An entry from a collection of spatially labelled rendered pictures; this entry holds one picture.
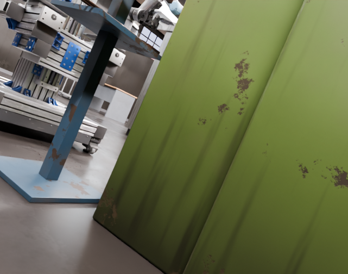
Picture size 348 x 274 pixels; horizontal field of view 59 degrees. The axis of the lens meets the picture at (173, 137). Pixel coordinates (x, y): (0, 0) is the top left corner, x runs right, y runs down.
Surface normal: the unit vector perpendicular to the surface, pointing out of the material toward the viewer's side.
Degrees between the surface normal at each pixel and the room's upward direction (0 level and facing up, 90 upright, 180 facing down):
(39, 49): 90
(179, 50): 90
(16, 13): 90
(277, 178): 90
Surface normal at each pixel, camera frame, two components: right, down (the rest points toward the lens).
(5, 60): 0.69, 0.32
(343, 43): -0.48, -0.18
